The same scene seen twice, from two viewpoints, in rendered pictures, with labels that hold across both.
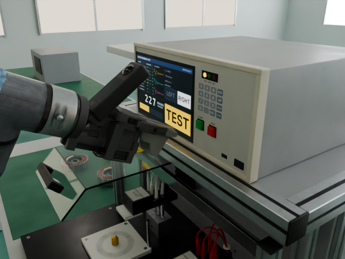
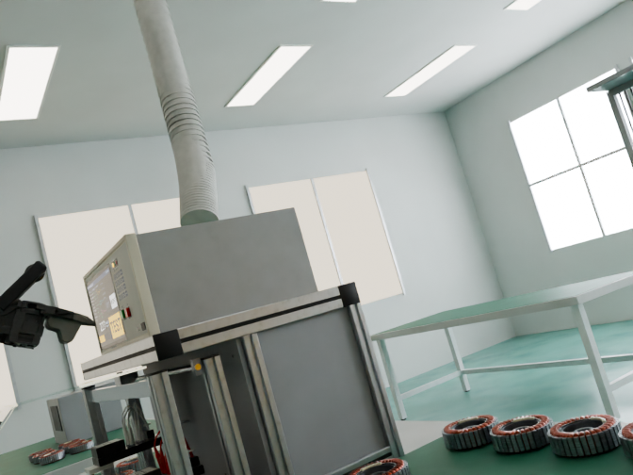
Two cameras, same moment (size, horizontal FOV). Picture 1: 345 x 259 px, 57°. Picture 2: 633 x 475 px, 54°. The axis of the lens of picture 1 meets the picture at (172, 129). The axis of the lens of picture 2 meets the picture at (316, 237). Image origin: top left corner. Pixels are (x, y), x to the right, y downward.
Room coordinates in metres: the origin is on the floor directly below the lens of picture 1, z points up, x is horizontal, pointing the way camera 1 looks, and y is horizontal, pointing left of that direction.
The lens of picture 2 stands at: (-0.68, -0.49, 1.08)
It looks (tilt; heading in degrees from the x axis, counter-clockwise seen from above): 7 degrees up; 0
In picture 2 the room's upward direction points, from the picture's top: 16 degrees counter-clockwise
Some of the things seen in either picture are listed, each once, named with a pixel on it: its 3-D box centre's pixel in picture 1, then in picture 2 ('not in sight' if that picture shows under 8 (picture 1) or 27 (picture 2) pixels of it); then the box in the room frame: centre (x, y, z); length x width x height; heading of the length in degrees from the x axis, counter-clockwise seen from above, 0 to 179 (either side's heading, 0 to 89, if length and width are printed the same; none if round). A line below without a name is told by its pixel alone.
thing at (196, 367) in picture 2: not in sight; (151, 376); (0.71, -0.05, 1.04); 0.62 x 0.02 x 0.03; 33
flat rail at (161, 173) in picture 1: (167, 176); (118, 392); (0.66, 0.01, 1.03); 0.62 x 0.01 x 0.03; 33
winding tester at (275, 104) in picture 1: (244, 87); (194, 284); (0.77, -0.18, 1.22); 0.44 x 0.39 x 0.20; 33
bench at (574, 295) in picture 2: not in sight; (509, 353); (4.08, -1.63, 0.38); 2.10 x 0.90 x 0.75; 33
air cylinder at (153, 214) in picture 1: (158, 221); not in sight; (0.79, 0.04, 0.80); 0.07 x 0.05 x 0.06; 33
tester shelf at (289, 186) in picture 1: (235, 132); (204, 336); (0.78, -0.17, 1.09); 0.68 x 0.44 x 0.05; 33
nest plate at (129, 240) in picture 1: (115, 245); not in sight; (0.71, 0.16, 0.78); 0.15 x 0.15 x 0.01; 33
